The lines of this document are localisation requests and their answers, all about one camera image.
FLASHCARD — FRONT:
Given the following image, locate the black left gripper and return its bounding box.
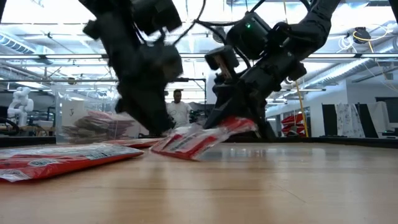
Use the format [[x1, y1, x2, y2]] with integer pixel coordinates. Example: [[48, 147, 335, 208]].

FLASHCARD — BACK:
[[107, 43, 183, 135]]

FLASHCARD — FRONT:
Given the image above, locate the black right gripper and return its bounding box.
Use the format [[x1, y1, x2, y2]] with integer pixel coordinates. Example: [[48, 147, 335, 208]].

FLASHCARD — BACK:
[[203, 45, 307, 139]]

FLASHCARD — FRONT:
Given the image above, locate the red popcorn bag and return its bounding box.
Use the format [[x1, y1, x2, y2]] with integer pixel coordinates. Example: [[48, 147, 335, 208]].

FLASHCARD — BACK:
[[149, 116, 259, 162], [0, 142, 144, 183], [74, 111, 136, 125], [101, 138, 164, 149], [62, 129, 137, 143]]

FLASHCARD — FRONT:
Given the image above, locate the person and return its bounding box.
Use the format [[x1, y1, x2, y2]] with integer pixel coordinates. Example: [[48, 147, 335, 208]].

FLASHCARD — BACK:
[[165, 89, 193, 129]]

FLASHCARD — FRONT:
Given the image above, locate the red storage rack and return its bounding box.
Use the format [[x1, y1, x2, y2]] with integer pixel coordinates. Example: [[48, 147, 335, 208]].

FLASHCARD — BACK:
[[280, 112, 307, 137]]

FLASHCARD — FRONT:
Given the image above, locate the clear plastic bin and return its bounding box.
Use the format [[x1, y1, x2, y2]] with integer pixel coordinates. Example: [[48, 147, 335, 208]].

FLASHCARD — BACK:
[[55, 85, 141, 144]]

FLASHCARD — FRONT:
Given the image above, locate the white patterned cloth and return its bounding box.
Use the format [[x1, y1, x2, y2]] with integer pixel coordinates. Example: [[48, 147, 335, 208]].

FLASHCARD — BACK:
[[335, 102, 366, 138]]

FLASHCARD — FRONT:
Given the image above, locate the white humanoid robot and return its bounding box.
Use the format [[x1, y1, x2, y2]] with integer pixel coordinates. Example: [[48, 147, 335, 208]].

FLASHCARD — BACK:
[[6, 86, 34, 127]]

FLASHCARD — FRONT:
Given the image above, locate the yellow hanging cable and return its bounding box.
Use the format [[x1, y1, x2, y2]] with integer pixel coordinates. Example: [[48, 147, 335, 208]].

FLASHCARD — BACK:
[[281, 0, 310, 138]]

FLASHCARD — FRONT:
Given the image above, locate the thick black hose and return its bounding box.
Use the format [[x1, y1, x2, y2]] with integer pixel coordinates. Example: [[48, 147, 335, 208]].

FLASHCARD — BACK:
[[0, 116, 20, 136]]

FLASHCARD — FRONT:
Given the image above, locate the black ceiling cable reel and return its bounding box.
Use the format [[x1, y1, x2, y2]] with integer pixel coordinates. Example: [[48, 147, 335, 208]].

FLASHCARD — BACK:
[[353, 26, 373, 44]]

